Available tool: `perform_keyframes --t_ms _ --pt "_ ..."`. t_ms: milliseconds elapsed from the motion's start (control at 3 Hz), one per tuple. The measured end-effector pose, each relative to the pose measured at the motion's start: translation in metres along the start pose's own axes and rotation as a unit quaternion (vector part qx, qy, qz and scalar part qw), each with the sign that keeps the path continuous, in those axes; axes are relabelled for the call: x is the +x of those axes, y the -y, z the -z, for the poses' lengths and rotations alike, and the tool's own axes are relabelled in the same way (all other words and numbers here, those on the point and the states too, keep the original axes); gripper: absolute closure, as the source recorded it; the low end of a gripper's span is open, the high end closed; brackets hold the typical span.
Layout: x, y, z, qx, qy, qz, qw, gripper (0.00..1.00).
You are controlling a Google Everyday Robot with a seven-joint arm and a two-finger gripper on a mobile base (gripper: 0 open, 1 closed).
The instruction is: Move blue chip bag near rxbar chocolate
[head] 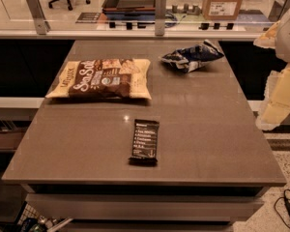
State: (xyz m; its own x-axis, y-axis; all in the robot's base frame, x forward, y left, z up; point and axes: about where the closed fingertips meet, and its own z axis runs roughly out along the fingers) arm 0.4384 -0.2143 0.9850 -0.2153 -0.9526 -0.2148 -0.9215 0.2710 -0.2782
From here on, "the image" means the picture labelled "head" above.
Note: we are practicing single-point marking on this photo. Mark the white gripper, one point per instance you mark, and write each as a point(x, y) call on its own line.
point(288, 38)

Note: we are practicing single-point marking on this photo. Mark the blue chip bag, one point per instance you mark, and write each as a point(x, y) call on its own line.
point(192, 58)

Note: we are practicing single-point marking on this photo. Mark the black rxbar chocolate bar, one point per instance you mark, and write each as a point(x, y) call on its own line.
point(145, 142)

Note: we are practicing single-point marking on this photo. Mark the brown sea salt chip bag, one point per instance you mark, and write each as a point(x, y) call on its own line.
point(103, 78)

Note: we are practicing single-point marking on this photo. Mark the cardboard box with label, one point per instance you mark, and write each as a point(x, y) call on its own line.
point(221, 9)

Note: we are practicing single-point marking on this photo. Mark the brown table drawer front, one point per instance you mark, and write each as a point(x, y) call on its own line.
point(145, 207)

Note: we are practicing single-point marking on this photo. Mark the middle metal glass bracket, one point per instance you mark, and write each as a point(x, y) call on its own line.
point(160, 9)

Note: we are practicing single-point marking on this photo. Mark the left metal glass bracket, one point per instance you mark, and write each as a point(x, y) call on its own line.
point(41, 25)

